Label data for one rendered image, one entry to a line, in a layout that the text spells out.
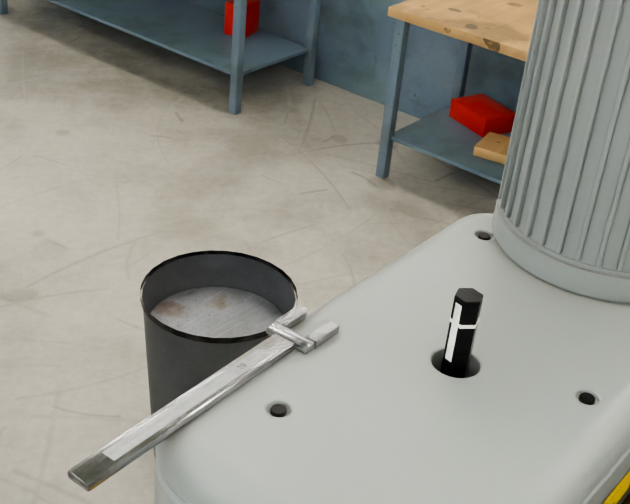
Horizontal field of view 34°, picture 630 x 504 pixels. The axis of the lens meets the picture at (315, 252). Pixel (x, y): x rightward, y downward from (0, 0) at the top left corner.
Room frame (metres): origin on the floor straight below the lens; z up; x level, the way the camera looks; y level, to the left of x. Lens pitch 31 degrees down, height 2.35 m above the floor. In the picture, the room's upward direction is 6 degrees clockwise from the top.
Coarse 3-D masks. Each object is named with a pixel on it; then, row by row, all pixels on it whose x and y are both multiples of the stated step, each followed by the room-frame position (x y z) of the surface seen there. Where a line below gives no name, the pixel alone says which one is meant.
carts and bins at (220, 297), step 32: (192, 256) 2.77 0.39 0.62; (224, 256) 2.80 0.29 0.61; (160, 288) 2.68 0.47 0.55; (192, 288) 2.76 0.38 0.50; (224, 288) 2.77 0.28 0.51; (256, 288) 2.77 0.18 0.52; (288, 288) 2.67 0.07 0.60; (160, 320) 2.56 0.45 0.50; (192, 320) 2.58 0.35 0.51; (224, 320) 2.60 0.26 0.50; (256, 320) 2.61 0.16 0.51; (160, 352) 2.40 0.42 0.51; (192, 352) 2.35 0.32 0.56; (224, 352) 2.35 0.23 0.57; (160, 384) 2.41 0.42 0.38; (192, 384) 2.36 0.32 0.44
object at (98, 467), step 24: (288, 312) 0.66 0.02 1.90; (288, 336) 0.63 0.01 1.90; (312, 336) 0.63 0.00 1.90; (240, 360) 0.59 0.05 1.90; (264, 360) 0.59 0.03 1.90; (216, 384) 0.56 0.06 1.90; (240, 384) 0.57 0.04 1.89; (168, 408) 0.53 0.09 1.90; (192, 408) 0.53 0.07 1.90; (144, 432) 0.50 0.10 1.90; (168, 432) 0.51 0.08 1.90; (96, 456) 0.48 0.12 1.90; (120, 456) 0.48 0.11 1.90; (72, 480) 0.46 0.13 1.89; (96, 480) 0.46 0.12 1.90
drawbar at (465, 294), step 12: (468, 288) 0.63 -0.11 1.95; (456, 300) 0.62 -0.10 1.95; (468, 300) 0.62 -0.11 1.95; (480, 300) 0.62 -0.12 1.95; (468, 312) 0.62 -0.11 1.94; (468, 324) 0.62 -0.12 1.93; (456, 336) 0.62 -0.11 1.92; (468, 336) 0.62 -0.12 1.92; (456, 348) 0.62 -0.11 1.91; (468, 348) 0.62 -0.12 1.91; (444, 360) 0.62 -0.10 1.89; (456, 360) 0.62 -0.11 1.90; (468, 360) 0.62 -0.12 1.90; (444, 372) 0.62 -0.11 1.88; (456, 372) 0.62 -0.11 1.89
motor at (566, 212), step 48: (576, 0) 0.78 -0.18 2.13; (624, 0) 0.75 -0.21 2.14; (576, 48) 0.77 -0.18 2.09; (624, 48) 0.75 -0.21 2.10; (528, 96) 0.82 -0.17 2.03; (576, 96) 0.76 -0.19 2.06; (624, 96) 0.74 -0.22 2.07; (528, 144) 0.80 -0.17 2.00; (576, 144) 0.76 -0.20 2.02; (624, 144) 0.74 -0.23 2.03; (528, 192) 0.79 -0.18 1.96; (576, 192) 0.75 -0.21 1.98; (624, 192) 0.74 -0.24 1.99; (528, 240) 0.77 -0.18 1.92; (576, 240) 0.75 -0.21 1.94; (624, 240) 0.73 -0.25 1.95; (576, 288) 0.74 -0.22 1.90; (624, 288) 0.73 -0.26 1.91
